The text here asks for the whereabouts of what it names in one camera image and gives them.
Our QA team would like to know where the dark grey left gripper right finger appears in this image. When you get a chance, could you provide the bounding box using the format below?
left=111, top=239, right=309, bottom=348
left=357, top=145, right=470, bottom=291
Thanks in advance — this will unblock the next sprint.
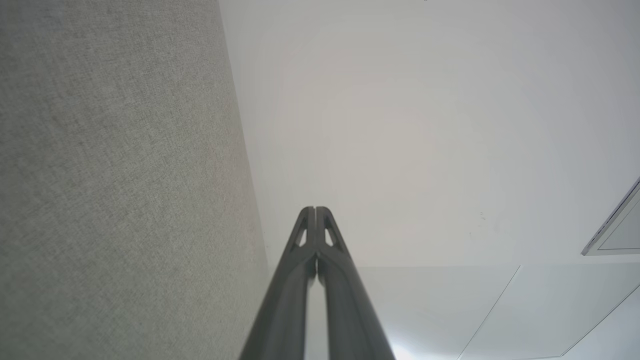
left=315, top=206, right=396, bottom=360

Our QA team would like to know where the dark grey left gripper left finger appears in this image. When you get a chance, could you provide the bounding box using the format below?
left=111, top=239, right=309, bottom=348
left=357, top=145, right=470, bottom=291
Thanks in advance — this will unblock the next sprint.
left=239, top=206, right=317, bottom=360

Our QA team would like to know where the grey fabric mat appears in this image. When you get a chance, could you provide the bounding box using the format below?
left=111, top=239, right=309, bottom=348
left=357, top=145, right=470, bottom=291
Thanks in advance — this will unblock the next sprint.
left=0, top=0, right=271, bottom=360

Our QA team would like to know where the grey framed wall panel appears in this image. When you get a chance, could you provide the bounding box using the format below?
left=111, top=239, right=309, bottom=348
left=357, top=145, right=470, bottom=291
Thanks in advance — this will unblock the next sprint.
left=581, top=176, right=640, bottom=257

